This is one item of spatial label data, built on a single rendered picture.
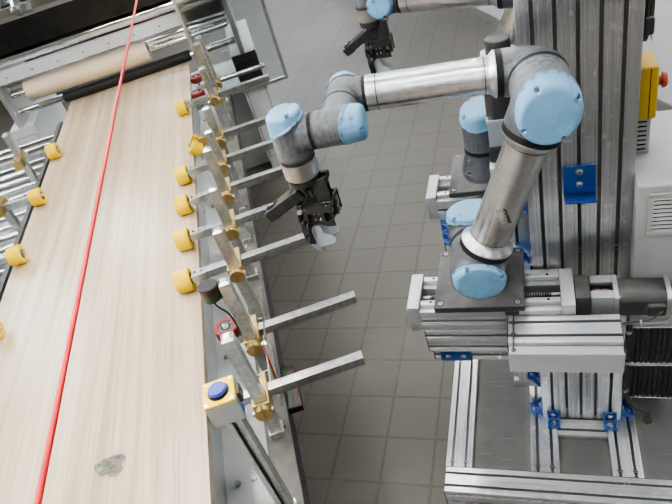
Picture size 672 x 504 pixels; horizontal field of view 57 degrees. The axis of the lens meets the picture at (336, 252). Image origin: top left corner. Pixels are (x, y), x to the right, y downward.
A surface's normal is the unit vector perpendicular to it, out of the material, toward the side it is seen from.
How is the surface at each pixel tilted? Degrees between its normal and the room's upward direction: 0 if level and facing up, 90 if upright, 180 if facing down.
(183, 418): 0
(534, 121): 83
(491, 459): 0
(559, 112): 83
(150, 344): 0
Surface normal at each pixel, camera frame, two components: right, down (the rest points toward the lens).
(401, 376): -0.25, -0.75
